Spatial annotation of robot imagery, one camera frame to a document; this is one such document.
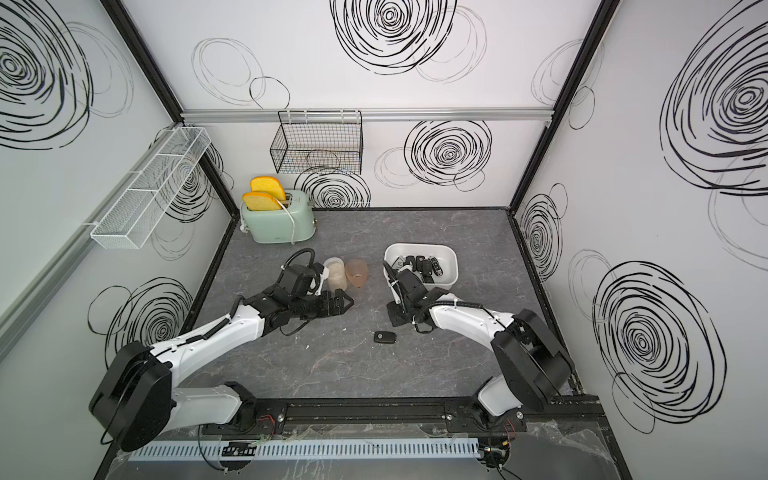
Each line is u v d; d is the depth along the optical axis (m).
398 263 1.03
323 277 0.79
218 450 0.70
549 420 0.73
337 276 0.90
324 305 0.74
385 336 0.87
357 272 0.99
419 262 1.02
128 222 0.71
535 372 0.43
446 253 1.01
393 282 0.68
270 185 0.99
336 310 0.75
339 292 0.75
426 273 0.99
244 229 1.08
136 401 0.41
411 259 1.03
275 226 1.00
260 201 0.95
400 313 0.78
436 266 1.02
